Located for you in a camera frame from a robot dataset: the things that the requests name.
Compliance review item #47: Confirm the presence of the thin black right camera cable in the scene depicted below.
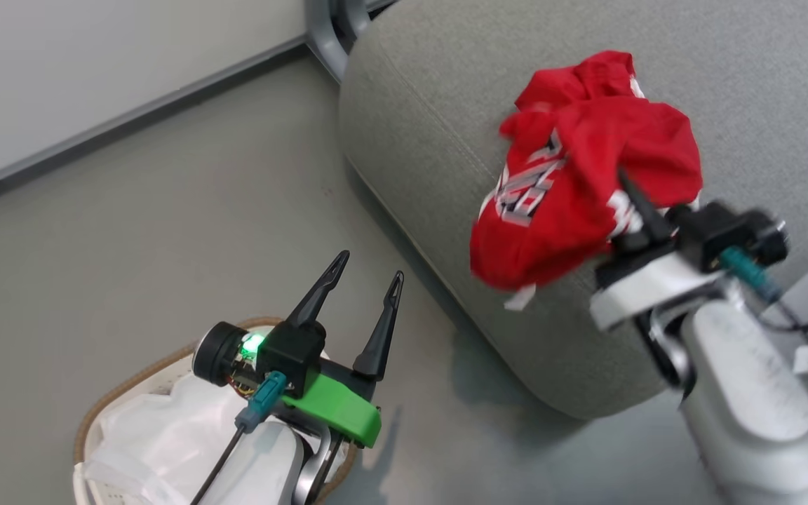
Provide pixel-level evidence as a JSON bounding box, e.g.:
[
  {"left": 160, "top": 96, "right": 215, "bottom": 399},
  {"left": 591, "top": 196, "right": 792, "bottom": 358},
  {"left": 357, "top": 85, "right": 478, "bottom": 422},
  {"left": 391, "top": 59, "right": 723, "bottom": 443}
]
[{"left": 760, "top": 295, "right": 808, "bottom": 339}]

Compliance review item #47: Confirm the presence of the grey fabric sofa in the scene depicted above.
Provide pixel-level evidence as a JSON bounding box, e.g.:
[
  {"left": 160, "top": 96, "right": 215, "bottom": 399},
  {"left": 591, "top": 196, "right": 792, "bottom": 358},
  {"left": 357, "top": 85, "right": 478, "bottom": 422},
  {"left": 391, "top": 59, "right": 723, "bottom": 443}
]
[{"left": 338, "top": 0, "right": 808, "bottom": 421}]

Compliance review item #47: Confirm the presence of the teal right camera cable plug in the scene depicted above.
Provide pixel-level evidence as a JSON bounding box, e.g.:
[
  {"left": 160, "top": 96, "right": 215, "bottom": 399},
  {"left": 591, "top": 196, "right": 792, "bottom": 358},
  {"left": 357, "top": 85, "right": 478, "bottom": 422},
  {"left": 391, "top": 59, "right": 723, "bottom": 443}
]
[{"left": 718, "top": 246, "right": 784, "bottom": 304}]

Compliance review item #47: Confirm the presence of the grey metal partition post pair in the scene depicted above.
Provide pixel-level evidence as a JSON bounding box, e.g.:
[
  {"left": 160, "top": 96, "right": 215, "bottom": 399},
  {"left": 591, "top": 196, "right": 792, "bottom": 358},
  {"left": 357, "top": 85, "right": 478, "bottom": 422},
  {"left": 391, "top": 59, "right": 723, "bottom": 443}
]
[{"left": 304, "top": 0, "right": 399, "bottom": 85}]

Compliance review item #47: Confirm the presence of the grey metal partition bottom rail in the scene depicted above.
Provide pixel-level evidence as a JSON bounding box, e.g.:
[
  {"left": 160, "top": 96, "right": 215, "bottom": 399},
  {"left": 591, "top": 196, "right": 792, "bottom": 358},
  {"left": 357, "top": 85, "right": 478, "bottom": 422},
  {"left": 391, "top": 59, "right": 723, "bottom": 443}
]
[{"left": 0, "top": 34, "right": 308, "bottom": 215}]

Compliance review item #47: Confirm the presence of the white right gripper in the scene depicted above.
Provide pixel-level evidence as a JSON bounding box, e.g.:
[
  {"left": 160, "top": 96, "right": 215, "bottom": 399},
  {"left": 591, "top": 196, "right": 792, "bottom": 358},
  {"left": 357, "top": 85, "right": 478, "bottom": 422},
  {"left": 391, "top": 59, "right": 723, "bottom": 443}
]
[{"left": 589, "top": 168, "right": 728, "bottom": 331}]

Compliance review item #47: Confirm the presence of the red white sports jersey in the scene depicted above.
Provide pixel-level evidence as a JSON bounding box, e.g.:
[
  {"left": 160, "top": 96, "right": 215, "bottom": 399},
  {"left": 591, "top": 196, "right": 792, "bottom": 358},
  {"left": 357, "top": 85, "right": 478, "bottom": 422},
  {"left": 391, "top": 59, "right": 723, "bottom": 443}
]
[{"left": 469, "top": 50, "right": 704, "bottom": 311}]

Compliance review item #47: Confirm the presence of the teal left camera cable plug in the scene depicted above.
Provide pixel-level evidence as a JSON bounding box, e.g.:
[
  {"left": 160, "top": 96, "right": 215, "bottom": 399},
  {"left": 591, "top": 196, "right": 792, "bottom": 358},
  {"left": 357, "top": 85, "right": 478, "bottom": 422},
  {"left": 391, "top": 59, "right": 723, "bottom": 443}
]
[{"left": 235, "top": 371, "right": 288, "bottom": 433}]

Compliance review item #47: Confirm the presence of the white laundry basket brown rim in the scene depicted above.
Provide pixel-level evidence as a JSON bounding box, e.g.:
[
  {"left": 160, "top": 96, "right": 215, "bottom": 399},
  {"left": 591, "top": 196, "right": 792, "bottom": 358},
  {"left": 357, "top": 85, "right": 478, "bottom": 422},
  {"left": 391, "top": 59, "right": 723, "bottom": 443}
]
[{"left": 72, "top": 315, "right": 361, "bottom": 505}]

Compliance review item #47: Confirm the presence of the thin black camera cable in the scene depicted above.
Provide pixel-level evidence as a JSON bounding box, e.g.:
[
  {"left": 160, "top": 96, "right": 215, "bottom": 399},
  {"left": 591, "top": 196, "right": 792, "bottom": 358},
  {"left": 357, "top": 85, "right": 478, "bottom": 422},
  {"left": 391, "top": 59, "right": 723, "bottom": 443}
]
[
  {"left": 189, "top": 424, "right": 248, "bottom": 505},
  {"left": 760, "top": 295, "right": 808, "bottom": 339}
]

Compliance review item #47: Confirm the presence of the teal camera cable plug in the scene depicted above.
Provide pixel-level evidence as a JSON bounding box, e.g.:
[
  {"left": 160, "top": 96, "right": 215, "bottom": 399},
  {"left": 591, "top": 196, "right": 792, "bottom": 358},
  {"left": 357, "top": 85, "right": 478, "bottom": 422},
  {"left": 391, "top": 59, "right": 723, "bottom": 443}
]
[
  {"left": 718, "top": 246, "right": 784, "bottom": 304},
  {"left": 235, "top": 371, "right": 288, "bottom": 433}
]

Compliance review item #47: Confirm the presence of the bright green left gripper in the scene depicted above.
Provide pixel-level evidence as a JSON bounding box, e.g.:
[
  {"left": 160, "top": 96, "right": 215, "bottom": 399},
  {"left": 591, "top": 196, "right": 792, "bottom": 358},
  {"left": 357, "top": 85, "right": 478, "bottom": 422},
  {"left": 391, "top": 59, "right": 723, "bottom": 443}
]
[{"left": 281, "top": 250, "right": 405, "bottom": 449}]

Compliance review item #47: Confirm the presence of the thin black left camera cable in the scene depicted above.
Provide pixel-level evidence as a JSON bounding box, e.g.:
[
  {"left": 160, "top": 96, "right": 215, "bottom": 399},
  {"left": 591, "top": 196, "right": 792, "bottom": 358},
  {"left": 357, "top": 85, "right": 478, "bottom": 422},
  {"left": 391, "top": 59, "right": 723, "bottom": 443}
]
[{"left": 189, "top": 424, "right": 248, "bottom": 505}]

